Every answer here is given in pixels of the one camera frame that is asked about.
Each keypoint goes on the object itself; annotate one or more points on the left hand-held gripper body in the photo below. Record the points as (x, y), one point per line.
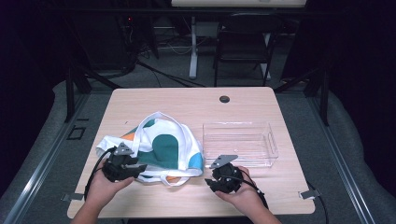
(120, 161)

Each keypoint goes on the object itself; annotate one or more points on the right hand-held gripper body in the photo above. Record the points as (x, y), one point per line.
(229, 175)

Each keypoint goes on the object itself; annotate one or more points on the white tote bag colour patches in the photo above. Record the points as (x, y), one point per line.
(165, 146)

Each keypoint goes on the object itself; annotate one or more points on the clear plastic tray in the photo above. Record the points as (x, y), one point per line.
(239, 143)

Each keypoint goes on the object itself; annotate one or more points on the person's right hand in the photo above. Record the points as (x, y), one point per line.
(246, 194)

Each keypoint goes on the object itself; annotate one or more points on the person's left hand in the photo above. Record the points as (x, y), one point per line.
(102, 189)

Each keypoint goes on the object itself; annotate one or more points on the round table grommet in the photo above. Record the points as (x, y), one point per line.
(224, 99)

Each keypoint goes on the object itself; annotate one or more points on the black metal stand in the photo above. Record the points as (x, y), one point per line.
(324, 96)
(70, 93)

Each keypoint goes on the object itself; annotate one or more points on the dark computer tower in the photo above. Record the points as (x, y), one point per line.
(109, 40)

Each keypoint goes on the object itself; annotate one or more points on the white desk leg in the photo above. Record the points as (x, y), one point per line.
(193, 56)

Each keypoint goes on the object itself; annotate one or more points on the black chair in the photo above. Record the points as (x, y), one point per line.
(246, 43)

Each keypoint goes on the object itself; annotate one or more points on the grey table bracket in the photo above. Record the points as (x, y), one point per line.
(73, 197)
(308, 194)

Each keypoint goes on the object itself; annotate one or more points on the aluminium floor rail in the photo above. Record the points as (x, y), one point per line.
(345, 174)
(40, 174)

